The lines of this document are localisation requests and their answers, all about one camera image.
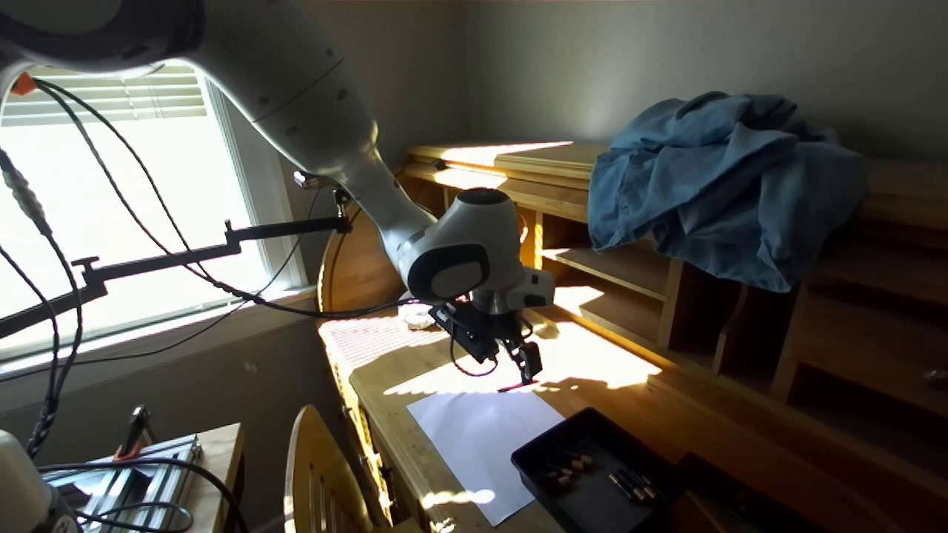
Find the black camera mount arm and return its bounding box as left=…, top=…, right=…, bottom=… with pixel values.
left=0, top=217, right=354, bottom=338

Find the wooden desk hutch shelf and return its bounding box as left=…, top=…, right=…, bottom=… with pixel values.
left=402, top=143, right=948, bottom=492

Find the blue cloth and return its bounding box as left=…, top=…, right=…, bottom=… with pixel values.
left=588, top=91, right=869, bottom=294

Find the black plastic tray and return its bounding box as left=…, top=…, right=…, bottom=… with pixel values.
left=512, top=409, right=682, bottom=533

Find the white paper sheet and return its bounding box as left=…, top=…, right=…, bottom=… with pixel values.
left=410, top=390, right=564, bottom=526

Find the black cable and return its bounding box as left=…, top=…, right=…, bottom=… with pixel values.
left=17, top=78, right=339, bottom=320

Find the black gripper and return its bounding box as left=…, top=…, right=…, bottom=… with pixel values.
left=429, top=301, right=542, bottom=386

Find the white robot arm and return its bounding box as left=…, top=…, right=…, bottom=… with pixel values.
left=0, top=0, right=555, bottom=375

